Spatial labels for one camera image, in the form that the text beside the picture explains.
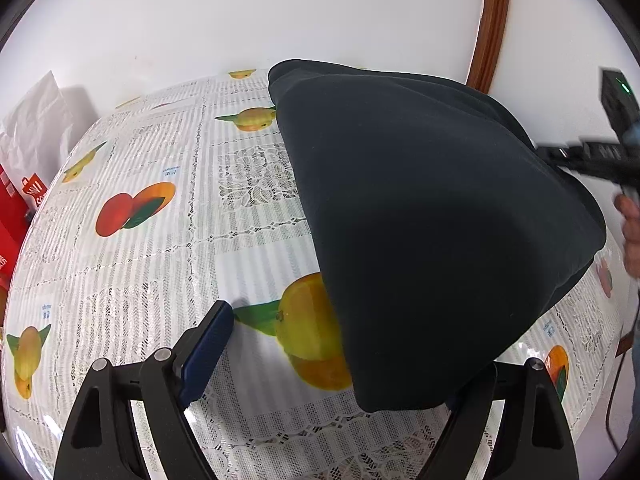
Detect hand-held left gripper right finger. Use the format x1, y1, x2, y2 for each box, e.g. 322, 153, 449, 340
420, 357, 580, 480

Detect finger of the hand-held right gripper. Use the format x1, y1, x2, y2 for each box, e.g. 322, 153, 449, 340
535, 144, 584, 175

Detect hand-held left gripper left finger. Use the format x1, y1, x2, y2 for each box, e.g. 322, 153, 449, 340
54, 300, 236, 480

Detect black t-shirt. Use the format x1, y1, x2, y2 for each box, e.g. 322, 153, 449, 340
267, 59, 608, 413

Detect person's right hand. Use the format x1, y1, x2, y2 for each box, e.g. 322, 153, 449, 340
614, 192, 640, 279

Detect fruit print lace tablecloth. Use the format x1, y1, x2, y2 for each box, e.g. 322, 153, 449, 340
0, 67, 631, 480

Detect brown wooden door trim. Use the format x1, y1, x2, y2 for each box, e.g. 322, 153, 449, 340
467, 0, 512, 95

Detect red shopping bag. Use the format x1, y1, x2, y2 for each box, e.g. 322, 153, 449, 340
0, 162, 49, 286

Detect white plastic bag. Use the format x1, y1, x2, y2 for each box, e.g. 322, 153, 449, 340
0, 70, 76, 191

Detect black cable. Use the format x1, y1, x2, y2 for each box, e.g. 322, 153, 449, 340
604, 320, 632, 453

